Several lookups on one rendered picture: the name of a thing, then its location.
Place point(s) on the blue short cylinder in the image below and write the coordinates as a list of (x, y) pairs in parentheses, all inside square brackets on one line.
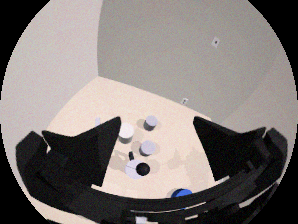
[(181, 192)]

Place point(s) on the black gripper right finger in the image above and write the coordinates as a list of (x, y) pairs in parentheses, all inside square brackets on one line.
[(223, 146)]

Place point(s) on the coffee press with black knob plunger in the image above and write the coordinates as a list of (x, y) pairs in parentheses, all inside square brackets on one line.
[(135, 169)]

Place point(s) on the dark grey cylinder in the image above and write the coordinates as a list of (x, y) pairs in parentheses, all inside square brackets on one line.
[(150, 123), (147, 148)]

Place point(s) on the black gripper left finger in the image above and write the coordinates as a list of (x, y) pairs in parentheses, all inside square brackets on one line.
[(90, 151)]

